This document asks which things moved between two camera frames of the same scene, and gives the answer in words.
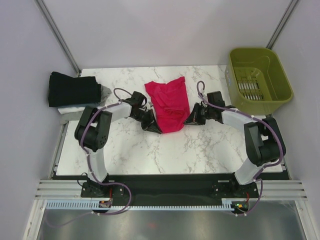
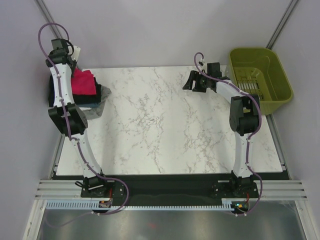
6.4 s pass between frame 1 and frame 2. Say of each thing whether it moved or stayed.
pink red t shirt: moved
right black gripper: moved
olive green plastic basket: stayed
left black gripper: moved
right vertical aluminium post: stayed
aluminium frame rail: stayed
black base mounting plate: stayed
